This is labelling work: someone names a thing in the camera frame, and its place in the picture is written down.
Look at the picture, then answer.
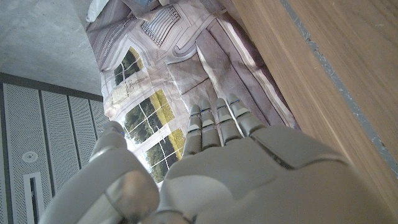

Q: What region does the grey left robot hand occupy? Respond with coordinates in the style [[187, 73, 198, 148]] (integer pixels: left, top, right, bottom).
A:
[[37, 93, 398, 224]]

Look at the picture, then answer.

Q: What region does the white ceiling slot fixture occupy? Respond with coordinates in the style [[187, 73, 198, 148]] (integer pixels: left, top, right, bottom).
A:
[[23, 172, 44, 224]]

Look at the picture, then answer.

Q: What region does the pale grey hanging cloth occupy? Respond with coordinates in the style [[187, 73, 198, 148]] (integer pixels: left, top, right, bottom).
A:
[[85, 0, 109, 23]]

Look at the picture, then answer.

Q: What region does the round white ceiling sensor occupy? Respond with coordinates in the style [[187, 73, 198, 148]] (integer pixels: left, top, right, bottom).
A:
[[21, 151, 39, 163]]

